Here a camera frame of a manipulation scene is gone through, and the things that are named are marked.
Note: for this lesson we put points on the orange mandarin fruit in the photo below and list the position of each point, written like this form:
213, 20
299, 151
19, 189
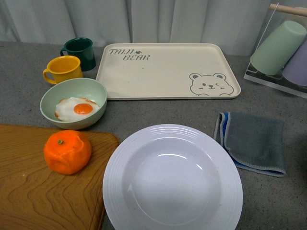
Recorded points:
67, 151

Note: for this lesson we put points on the yellow mug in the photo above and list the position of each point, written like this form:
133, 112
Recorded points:
61, 69

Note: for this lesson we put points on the wooden cutting board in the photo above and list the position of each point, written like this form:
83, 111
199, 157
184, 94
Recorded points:
33, 197

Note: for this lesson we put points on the beige bear serving tray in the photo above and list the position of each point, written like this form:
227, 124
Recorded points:
146, 71

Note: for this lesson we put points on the dark green mug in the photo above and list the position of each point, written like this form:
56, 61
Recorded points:
82, 48

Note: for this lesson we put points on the white curtain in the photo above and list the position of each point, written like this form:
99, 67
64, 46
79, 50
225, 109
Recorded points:
233, 25

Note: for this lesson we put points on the grey blue folded cloth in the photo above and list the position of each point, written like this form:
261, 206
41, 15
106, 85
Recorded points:
254, 143

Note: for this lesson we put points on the toy fried egg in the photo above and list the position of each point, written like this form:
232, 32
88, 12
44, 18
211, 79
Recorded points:
75, 108

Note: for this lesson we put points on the light green bowl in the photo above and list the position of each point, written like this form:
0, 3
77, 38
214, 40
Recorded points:
83, 88

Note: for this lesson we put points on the white round plate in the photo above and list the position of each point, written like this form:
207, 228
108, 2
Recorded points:
172, 177

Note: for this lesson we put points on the lilac plastic cup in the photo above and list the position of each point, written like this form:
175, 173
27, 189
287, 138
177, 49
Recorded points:
295, 69

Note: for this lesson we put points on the light green plastic cup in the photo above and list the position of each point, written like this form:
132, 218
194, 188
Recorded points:
278, 47

